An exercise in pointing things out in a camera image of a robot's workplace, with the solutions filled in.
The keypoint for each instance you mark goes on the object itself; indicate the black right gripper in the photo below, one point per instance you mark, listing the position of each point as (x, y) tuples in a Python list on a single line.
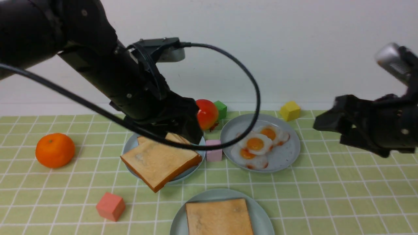
[(379, 126)]

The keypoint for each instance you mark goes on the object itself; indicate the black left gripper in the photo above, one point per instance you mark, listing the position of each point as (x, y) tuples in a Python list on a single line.
[(173, 114)]

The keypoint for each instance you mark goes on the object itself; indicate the toast slice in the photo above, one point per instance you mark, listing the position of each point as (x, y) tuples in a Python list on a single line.
[(229, 217), (170, 136), (157, 164)]

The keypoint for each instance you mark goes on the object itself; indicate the fried egg toy front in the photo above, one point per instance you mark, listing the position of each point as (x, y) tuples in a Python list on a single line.
[(244, 158)]

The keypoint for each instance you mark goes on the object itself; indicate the fried egg toy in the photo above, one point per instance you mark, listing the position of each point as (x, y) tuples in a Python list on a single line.
[(244, 158), (256, 143), (278, 135)]

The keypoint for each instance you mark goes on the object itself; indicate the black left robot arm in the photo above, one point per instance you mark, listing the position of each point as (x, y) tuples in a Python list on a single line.
[(78, 31)]

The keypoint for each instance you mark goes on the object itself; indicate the red yellow mango toy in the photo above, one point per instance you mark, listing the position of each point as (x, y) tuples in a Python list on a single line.
[(207, 115)]

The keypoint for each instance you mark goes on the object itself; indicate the toast slice on plate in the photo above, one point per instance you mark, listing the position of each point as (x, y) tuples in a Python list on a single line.
[(170, 136)]

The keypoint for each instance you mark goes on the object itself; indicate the green wooden cube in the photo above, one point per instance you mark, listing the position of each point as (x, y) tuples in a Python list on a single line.
[(222, 109)]

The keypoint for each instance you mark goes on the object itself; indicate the yellow wooden cube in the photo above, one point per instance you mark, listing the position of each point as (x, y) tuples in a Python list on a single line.
[(290, 111)]

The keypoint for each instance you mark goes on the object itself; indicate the pink wooden cube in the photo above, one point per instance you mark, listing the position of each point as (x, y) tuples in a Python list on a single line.
[(214, 155)]

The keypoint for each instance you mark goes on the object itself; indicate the fried egg toy back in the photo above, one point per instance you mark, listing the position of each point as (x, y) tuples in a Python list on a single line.
[(278, 135)]

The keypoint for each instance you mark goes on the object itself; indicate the grey plate with eggs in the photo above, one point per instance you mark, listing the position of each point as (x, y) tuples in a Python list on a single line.
[(279, 157)]

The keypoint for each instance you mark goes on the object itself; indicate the fried egg toy middle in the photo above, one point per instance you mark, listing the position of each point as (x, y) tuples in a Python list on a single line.
[(256, 143)]

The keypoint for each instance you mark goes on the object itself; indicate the red wooden cube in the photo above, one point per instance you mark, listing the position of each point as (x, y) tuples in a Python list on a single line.
[(111, 207)]

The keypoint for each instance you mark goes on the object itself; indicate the orange tangerine toy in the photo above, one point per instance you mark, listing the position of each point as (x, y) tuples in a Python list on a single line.
[(55, 150)]

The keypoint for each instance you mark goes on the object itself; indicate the green checkered tablecloth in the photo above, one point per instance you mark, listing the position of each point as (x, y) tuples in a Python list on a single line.
[(330, 189)]

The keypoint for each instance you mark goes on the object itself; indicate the light blue front plate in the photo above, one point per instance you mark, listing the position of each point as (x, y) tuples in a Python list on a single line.
[(260, 221)]

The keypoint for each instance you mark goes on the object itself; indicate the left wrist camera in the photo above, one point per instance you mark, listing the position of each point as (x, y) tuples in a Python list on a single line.
[(163, 50)]

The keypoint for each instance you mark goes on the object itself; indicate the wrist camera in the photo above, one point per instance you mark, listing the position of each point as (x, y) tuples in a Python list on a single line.
[(397, 60), (163, 50)]

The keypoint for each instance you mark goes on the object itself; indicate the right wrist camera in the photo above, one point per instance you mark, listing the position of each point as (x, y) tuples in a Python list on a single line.
[(397, 60)]

